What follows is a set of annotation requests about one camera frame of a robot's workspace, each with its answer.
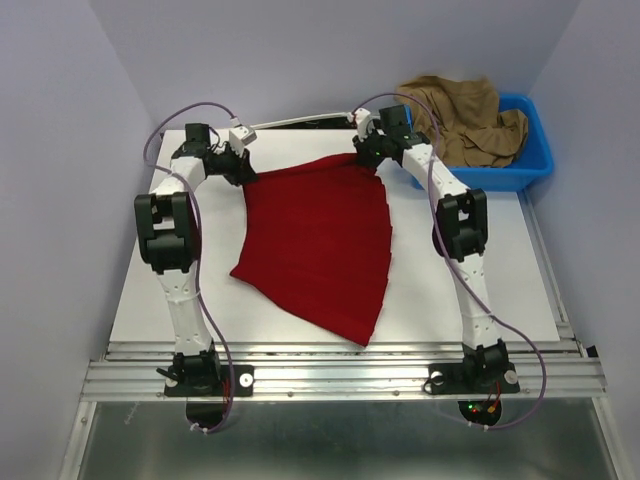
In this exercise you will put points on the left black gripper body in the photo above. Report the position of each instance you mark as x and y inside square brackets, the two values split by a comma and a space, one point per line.
[225, 162]

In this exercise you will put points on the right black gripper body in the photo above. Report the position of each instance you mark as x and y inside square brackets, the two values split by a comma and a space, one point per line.
[373, 147]

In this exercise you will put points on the red skirt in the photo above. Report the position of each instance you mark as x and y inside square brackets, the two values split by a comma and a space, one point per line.
[318, 244]

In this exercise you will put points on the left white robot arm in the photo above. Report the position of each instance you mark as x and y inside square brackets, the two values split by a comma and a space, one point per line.
[168, 225]

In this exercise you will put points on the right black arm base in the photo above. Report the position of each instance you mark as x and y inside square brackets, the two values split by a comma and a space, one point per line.
[470, 377]

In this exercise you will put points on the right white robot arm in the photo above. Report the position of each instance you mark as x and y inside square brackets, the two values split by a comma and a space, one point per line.
[460, 225]

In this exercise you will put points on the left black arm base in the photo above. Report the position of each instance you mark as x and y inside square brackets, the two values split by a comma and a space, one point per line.
[203, 375]

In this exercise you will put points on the tan skirt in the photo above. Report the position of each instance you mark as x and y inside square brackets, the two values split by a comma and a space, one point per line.
[465, 116]

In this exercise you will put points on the blue plastic bin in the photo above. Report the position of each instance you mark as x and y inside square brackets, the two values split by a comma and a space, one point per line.
[533, 161]

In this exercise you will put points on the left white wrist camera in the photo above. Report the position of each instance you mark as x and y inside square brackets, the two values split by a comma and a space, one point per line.
[239, 137]

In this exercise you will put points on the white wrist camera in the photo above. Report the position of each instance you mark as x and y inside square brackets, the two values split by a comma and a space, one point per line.
[239, 137]
[363, 121]

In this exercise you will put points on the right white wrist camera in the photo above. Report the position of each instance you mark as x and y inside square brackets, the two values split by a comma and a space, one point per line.
[363, 121]

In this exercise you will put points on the aluminium mounting rail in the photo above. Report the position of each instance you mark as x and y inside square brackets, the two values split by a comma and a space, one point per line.
[332, 371]

